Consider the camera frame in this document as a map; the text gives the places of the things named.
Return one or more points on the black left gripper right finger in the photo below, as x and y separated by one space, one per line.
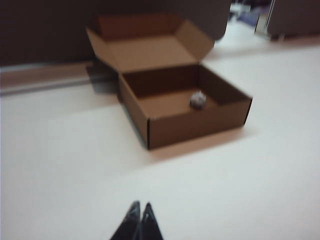
150 225

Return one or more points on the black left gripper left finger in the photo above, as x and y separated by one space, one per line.
127 225

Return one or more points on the blue-scribbled paper ball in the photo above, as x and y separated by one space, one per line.
198 100

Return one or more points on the brown cardboard box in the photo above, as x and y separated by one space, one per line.
175 125

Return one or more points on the wide grey desk divider panel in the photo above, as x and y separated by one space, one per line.
45 30

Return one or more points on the grey divider panel white edge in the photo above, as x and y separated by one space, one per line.
295 17

